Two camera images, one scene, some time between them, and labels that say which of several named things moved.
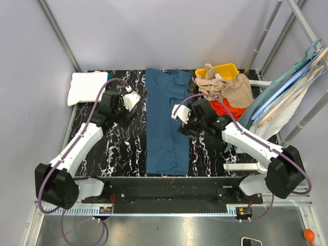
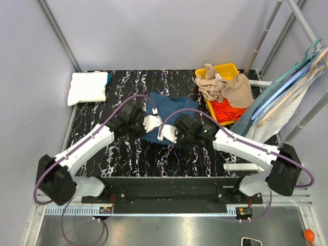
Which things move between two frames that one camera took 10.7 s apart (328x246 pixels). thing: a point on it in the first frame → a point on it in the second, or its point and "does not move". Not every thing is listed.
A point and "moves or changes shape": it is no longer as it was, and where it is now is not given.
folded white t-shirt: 86,87 does not move
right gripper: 185,128 → 191,147
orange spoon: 309,235 does not move
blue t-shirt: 167,151 moves or changes shape
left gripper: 125,119 → 140,120
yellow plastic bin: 226,71 does not move
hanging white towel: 275,124 does not move
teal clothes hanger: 301,62 does not move
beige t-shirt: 238,91 does not move
